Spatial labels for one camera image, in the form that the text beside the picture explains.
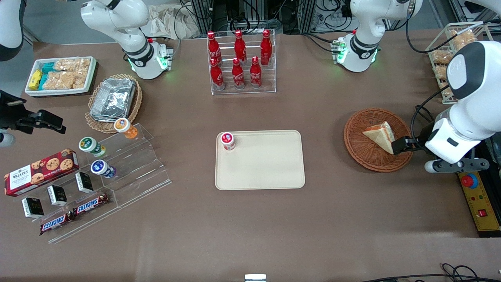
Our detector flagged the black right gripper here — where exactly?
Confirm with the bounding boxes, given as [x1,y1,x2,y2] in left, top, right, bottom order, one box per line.
[0,91,66,134]

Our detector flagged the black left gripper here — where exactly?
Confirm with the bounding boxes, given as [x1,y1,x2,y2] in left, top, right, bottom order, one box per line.
[393,122,434,155]

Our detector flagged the triangular sandwich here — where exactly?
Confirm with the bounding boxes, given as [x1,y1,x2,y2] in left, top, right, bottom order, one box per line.
[362,121,396,155]

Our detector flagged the brown wicker basket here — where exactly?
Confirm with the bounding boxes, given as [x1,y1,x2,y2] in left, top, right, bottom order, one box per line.
[343,108,414,173]

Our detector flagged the light wicker basket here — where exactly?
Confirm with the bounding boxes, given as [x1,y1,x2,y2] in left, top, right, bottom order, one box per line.
[85,74,143,134]

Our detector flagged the beige plastic tray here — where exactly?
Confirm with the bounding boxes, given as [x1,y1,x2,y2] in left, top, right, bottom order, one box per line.
[214,130,306,191]

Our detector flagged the rice cracker bag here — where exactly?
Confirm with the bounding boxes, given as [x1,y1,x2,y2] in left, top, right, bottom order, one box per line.
[45,71,87,90]
[53,58,91,73]

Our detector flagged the red tartan cookie box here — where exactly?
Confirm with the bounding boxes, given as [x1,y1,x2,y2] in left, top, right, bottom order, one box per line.
[4,149,79,197]

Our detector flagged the green-cap drink bottle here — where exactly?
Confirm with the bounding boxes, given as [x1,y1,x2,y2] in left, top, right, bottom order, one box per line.
[78,136,106,158]

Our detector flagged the white rectangular snack bin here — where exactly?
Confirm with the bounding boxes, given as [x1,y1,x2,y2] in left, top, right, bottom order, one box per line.
[24,56,97,97]

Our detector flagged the small black box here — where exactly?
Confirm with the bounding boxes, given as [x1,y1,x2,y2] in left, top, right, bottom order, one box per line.
[47,185,68,206]
[22,197,45,219]
[75,172,94,193]

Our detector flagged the blue-cap drink bottle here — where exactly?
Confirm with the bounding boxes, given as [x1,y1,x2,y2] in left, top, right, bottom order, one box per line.
[90,160,117,179]

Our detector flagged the stack of foil containers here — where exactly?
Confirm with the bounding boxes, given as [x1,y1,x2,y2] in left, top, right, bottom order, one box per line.
[90,78,137,121]

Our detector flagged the orange-cap drink bottle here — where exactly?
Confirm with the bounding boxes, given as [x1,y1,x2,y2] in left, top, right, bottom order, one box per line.
[114,118,138,139]

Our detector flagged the yellow emergency stop box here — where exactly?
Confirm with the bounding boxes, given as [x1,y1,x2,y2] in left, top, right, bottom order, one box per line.
[457,168,501,237]

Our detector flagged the Snickers bar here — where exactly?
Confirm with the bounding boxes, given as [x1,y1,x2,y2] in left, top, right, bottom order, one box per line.
[72,193,110,217]
[39,213,75,236]

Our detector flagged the bagged snack in rack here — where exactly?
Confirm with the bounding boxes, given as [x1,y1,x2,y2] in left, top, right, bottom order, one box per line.
[450,29,478,50]
[431,49,454,65]

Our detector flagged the clear acrylic stepped stand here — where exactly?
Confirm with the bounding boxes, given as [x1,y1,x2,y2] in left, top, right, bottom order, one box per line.
[29,123,173,244]

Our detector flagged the clear acrylic bottle rack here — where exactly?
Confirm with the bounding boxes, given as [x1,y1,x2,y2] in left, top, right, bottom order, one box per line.
[207,29,277,96]

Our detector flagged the white cloth bag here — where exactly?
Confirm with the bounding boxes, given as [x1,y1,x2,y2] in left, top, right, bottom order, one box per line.
[141,4,200,40]

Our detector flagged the red cola bottle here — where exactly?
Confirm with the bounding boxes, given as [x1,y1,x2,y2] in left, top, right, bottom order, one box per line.
[232,58,245,90]
[260,29,272,66]
[250,56,263,89]
[210,58,225,91]
[207,31,221,65]
[234,30,247,64]

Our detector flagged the red-cap drink bottle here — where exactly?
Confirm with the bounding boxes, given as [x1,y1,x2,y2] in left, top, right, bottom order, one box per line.
[220,132,236,151]

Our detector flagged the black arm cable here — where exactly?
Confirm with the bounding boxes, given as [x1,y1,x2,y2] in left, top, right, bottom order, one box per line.
[405,16,494,54]
[411,84,451,137]

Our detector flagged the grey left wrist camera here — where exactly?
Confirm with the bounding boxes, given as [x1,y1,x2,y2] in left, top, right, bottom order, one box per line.
[425,158,490,174]

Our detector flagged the white wire rack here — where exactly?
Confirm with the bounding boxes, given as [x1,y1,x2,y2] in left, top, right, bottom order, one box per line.
[425,22,494,104]

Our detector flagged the black floor cables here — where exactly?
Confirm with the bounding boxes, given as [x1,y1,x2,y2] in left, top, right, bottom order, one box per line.
[360,263,501,282]

